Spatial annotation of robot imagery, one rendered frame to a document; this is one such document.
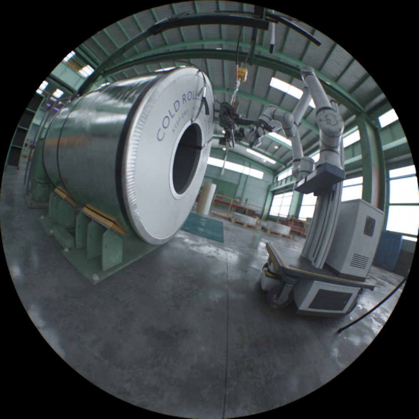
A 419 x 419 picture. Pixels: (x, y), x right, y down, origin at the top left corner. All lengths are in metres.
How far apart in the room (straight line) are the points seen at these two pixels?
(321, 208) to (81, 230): 1.77
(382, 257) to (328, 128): 9.10
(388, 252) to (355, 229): 8.53
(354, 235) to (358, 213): 0.14
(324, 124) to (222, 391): 1.18
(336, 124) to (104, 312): 1.37
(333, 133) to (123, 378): 1.28
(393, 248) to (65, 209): 10.42
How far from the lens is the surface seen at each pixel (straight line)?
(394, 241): 9.52
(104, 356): 0.57
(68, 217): 1.32
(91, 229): 0.87
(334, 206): 1.06
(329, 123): 0.87
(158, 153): 0.59
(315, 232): 1.28
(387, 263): 9.48
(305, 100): 1.29
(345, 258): 1.05
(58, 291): 0.77
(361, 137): 4.09
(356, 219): 1.06
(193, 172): 1.19
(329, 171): 0.89
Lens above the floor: 0.53
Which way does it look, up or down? 3 degrees down
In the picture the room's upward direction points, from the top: 16 degrees clockwise
